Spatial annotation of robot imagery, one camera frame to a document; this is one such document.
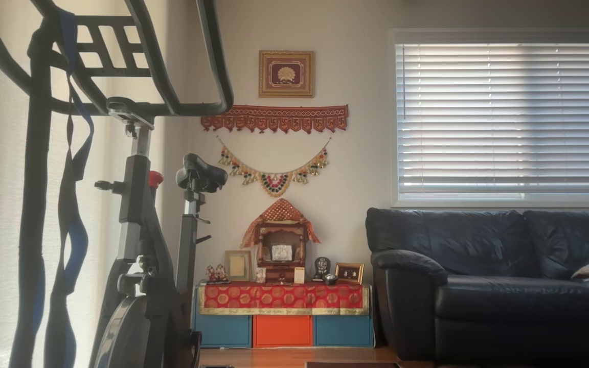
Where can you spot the gold framed wall picture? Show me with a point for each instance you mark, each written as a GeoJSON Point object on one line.
{"type": "Point", "coordinates": [286, 74]}

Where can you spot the red embroidered wall hanging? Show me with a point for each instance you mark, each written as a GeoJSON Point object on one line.
{"type": "Point", "coordinates": [274, 118]}

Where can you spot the red and gold cloth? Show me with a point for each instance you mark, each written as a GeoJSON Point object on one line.
{"type": "Point", "coordinates": [281, 297]}

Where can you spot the pale picture frame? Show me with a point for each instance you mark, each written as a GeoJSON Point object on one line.
{"type": "Point", "coordinates": [237, 266]}

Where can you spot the black leather sofa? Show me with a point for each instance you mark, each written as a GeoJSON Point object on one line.
{"type": "Point", "coordinates": [478, 245]}

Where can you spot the wooden shrine with canopy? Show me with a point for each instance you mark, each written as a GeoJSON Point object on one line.
{"type": "Point", "coordinates": [280, 235]}

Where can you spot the small white card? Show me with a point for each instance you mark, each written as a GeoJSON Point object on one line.
{"type": "Point", "coordinates": [299, 275]}

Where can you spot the pair of small figurines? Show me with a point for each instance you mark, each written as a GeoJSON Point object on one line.
{"type": "Point", "coordinates": [217, 274]}

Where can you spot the dark rug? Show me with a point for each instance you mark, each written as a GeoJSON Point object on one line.
{"type": "Point", "coordinates": [350, 365]}

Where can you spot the beaded gold garland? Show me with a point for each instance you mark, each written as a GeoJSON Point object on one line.
{"type": "Point", "coordinates": [274, 184]}

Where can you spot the small black bowl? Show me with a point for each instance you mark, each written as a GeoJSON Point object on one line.
{"type": "Point", "coordinates": [330, 279]}

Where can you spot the white window blinds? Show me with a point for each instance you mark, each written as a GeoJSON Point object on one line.
{"type": "Point", "coordinates": [504, 128]}

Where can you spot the dark idol statue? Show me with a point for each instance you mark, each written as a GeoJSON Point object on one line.
{"type": "Point", "coordinates": [321, 267]}

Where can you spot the blue storage bin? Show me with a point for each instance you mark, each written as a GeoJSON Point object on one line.
{"type": "Point", "coordinates": [343, 331]}

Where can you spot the small gold picture frame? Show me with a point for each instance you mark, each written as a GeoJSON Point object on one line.
{"type": "Point", "coordinates": [349, 273]}

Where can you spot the black exercise bike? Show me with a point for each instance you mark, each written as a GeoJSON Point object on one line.
{"type": "Point", "coordinates": [136, 204]}

